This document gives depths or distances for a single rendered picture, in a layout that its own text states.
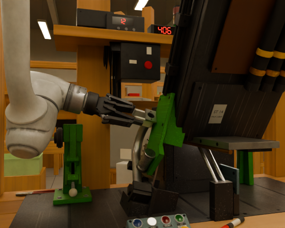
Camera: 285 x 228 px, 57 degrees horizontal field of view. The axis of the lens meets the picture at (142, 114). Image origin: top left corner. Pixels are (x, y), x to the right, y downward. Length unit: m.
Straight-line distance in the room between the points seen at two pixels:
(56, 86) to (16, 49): 0.21
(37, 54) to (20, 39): 10.51
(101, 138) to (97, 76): 0.27
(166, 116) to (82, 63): 0.50
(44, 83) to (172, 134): 0.42
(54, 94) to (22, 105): 0.15
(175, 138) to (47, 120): 0.39
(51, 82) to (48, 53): 10.32
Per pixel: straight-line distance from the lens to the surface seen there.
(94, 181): 1.18
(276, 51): 0.83
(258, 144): 0.77
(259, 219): 0.89
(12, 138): 0.71
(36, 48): 11.24
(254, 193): 1.14
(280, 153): 1.59
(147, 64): 1.10
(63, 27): 1.07
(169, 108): 0.82
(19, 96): 0.68
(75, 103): 0.83
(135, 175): 0.88
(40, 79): 0.83
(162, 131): 0.82
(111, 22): 1.13
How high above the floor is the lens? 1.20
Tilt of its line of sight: 1 degrees up
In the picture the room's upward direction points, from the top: straight up
